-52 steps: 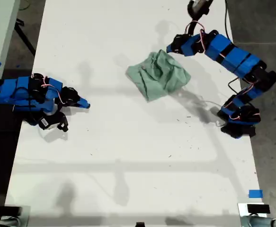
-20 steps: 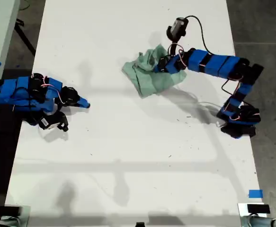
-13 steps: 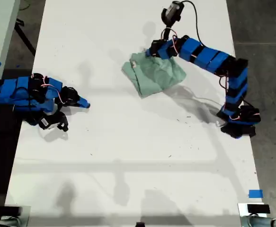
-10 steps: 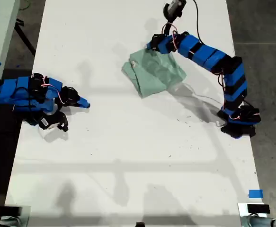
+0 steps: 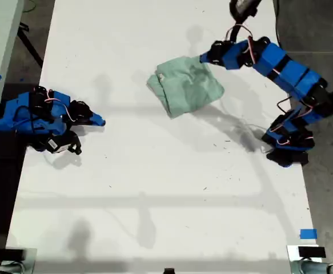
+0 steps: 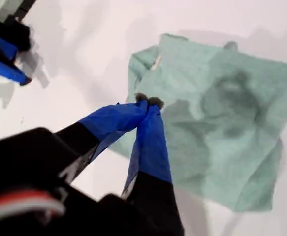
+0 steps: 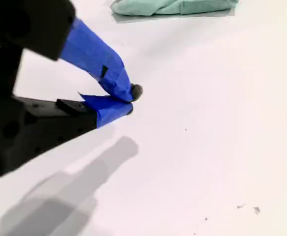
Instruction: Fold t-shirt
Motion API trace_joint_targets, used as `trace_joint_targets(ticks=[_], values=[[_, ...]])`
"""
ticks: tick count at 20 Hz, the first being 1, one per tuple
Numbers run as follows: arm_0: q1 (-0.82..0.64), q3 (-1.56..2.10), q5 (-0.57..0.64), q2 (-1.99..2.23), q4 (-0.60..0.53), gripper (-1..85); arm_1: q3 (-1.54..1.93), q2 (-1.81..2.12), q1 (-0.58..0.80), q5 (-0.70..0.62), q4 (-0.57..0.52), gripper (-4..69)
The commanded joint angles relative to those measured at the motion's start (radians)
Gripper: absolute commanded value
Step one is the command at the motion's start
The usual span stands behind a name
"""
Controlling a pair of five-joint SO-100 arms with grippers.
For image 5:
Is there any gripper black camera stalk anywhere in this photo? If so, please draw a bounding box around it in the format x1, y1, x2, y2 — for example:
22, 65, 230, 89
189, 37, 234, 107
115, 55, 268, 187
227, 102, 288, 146
68, 131, 83, 156
228, 0, 258, 43

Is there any white metal bracket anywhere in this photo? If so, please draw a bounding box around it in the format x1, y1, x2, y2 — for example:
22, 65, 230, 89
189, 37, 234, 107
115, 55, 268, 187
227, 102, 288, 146
286, 244, 327, 274

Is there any black stand leg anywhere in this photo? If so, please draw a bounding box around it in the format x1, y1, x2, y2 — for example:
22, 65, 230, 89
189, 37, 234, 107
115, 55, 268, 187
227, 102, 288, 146
17, 24, 45, 69

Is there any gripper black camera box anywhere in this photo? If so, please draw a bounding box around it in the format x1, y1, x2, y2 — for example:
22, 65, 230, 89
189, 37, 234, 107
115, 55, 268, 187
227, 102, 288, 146
45, 136, 70, 155
234, 0, 260, 14

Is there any grey tube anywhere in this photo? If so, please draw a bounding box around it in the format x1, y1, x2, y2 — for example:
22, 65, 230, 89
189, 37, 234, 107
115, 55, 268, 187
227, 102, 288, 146
0, 261, 24, 274
293, 259, 333, 274

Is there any short blue tape strip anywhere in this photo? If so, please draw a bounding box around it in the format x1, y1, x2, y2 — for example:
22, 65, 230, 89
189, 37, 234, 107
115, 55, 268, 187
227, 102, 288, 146
299, 228, 318, 240

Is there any small black box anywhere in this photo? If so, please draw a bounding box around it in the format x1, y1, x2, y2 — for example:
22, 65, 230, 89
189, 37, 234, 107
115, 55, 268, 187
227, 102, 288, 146
0, 248, 26, 261
298, 247, 326, 259

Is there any grey metal bracket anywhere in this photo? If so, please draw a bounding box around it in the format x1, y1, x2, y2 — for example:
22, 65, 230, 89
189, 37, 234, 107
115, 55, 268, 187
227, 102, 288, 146
0, 247, 38, 274

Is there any gripper black camera cable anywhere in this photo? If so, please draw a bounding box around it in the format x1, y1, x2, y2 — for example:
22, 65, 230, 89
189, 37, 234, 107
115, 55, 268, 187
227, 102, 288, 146
273, 0, 283, 47

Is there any pale green T-shirt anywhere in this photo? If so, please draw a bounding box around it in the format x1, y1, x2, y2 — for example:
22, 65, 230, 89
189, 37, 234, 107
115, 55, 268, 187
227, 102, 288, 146
146, 56, 226, 120

